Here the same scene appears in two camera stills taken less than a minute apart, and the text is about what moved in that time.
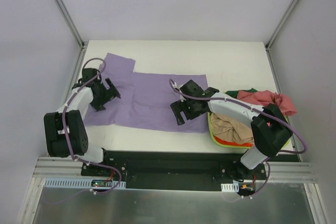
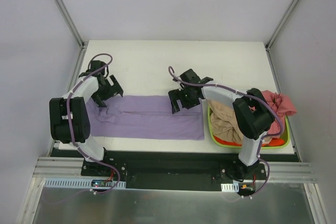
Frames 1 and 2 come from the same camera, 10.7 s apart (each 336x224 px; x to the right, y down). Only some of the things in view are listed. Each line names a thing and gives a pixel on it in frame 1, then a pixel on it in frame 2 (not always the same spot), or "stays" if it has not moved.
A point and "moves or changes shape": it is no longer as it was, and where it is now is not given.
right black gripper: [180, 105] → [181, 97]
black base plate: [185, 170] stays
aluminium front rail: [69, 167] stays
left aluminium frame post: [82, 44] stays
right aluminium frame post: [290, 9] stays
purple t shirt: [144, 104] moves or changes shape
